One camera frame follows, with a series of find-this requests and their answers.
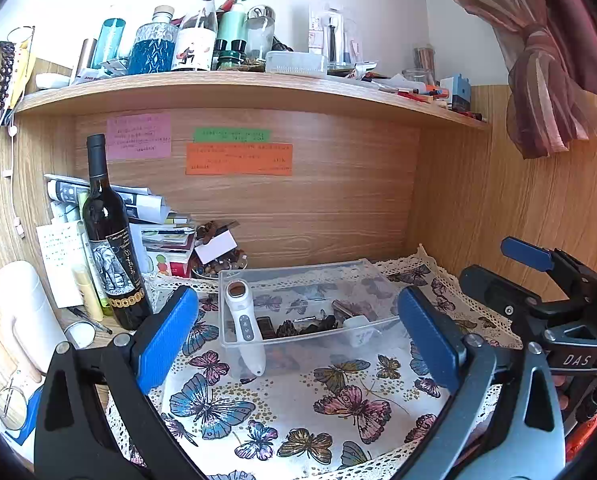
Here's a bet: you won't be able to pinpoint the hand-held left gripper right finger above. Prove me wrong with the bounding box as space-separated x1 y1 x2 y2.
393 285 567 480

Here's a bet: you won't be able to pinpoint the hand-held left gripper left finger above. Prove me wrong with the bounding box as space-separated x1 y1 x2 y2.
33 285 209 480

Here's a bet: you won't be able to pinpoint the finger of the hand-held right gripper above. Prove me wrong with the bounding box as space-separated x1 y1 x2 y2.
459 264 539 333
501 236 597 291

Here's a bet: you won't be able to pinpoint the small white adapter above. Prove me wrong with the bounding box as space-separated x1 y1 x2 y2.
343 315 374 347

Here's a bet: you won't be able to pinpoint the white handheld facial massager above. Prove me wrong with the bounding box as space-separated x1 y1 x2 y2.
224 280 266 378

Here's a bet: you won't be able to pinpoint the small black clip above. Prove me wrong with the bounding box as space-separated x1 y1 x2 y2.
311 312 340 333

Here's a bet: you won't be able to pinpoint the clear plastic storage box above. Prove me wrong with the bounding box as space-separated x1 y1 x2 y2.
218 258 405 377

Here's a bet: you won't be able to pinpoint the person's right hand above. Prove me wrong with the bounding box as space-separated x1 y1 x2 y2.
553 374 570 413

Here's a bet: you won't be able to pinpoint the thin black pen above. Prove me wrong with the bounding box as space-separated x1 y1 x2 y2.
68 307 113 335

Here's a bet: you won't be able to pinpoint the small round mirror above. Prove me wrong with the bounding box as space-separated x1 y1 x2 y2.
63 321 96 350

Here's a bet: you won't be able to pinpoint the yellow tube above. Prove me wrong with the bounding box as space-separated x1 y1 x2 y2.
72 265 104 322

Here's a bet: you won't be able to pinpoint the bowl of brown beads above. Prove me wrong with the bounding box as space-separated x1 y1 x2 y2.
188 220 249 281

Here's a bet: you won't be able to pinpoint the stack of booklets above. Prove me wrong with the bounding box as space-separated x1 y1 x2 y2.
128 212 199 278

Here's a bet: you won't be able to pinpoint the dark wine bottle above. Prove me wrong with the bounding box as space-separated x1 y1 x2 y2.
82 134 154 331

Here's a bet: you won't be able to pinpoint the white handwritten paper note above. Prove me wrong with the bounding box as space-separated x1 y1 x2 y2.
36 222 86 308

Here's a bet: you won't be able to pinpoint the butterfly print lace tablecloth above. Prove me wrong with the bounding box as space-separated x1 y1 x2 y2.
106 244 524 480

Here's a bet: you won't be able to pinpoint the white tumbler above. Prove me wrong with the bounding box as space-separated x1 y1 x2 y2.
0 261 66 376

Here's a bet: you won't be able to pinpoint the blue and white card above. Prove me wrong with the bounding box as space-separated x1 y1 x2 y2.
0 385 42 446

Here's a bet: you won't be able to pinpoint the blue and white box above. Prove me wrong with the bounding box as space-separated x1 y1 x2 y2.
439 74 472 111

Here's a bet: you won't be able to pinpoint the rolled magazines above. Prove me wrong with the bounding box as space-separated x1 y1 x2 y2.
44 174 172 223

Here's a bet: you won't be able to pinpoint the orange sticky note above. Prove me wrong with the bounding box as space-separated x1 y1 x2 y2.
185 142 294 177

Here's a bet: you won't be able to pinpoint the pink sticky note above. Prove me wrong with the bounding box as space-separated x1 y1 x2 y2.
106 114 172 161

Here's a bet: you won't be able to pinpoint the small glass jar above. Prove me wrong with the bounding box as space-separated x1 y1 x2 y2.
403 67 434 86

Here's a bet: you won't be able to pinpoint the striped brown curtain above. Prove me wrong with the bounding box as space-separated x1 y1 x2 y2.
423 0 597 160

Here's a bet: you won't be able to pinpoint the green sticky note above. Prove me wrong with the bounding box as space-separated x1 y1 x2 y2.
193 127 272 143

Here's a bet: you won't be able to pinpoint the brown stick jar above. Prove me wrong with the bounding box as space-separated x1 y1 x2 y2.
413 46 437 83

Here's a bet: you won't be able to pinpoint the wooden shelf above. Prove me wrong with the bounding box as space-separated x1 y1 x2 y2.
16 71 492 131

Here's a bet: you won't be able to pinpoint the small white oval case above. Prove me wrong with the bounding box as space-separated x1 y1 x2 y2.
34 73 69 90

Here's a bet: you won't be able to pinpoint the blue patterned glass bottle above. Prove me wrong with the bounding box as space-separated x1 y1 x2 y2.
127 5 178 76

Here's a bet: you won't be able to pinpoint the clear case with metal item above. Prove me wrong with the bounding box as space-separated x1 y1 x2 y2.
309 4 359 68

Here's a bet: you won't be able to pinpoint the silver tube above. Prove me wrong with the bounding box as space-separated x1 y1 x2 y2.
70 38 98 86

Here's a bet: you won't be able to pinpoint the white plastic lidded box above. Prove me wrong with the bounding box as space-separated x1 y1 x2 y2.
265 50 328 77

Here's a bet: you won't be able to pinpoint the tall teal bottle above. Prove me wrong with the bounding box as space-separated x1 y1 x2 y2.
91 17 128 73

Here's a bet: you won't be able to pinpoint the clear bottle illustrated label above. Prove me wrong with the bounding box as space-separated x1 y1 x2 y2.
171 0 220 72

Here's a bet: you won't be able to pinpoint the green pump bottle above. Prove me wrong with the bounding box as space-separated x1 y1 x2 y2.
213 0 252 68

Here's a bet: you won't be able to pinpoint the glass jar metal lid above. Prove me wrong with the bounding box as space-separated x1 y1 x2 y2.
245 5 276 61

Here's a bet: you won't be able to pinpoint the white cable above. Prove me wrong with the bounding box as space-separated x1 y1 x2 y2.
3 110 26 238

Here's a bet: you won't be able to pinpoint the black bead necklace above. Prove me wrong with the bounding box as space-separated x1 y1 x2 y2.
0 41 16 143

